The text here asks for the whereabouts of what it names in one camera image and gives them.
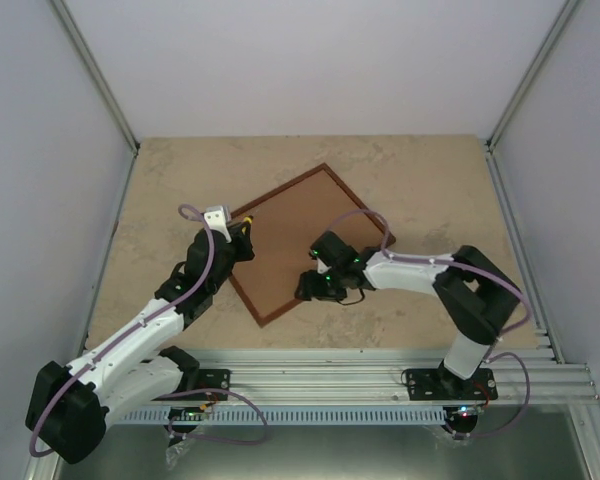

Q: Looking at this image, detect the right aluminium corner post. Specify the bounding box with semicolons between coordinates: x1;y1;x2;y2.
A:
484;0;583;154

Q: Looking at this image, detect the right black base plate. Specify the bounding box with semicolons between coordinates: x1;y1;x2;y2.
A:
400;368;499;401

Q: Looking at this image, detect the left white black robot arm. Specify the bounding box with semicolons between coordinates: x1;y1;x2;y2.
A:
25;218;254;464

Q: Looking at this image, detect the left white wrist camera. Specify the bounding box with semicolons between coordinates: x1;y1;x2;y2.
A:
204;205;232;243

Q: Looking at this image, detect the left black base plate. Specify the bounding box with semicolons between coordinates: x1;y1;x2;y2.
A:
176;369;231;402

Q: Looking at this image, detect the brown fibreboard backing panel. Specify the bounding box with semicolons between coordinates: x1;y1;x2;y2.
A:
234;168;389;321

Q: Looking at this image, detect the yellow handled screwdriver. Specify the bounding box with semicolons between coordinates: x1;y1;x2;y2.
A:
241;215;253;236

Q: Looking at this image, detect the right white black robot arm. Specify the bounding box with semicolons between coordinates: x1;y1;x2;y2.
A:
294;231;525;399

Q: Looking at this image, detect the brown wooden picture frame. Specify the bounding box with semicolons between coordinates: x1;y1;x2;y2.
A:
228;162;397;329

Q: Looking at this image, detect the aluminium corner post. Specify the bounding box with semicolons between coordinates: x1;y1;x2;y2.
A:
48;0;140;156
484;0;583;154

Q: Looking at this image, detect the grey slotted cable duct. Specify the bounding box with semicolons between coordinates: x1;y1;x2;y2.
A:
118;405;446;426

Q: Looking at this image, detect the left aluminium corner post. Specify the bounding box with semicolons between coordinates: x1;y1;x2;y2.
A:
48;0;140;156

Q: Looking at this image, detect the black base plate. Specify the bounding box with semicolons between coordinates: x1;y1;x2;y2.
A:
400;368;499;401
176;369;231;402

